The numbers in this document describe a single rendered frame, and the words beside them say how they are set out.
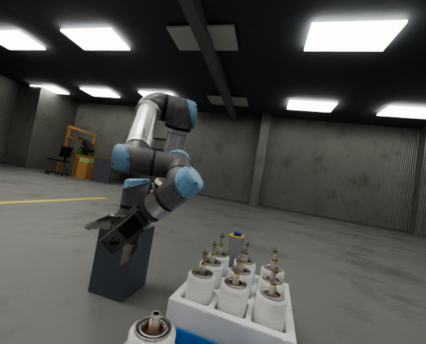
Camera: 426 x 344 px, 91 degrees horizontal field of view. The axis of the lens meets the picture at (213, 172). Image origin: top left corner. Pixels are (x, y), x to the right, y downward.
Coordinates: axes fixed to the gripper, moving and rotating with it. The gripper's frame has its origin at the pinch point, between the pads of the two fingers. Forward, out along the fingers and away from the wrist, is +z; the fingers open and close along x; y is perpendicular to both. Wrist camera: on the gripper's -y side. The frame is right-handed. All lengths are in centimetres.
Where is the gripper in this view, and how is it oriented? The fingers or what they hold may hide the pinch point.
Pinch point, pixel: (101, 248)
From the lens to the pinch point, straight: 71.7
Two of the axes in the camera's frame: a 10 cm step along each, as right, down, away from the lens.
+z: -7.8, 5.7, 2.5
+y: 1.2, -2.6, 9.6
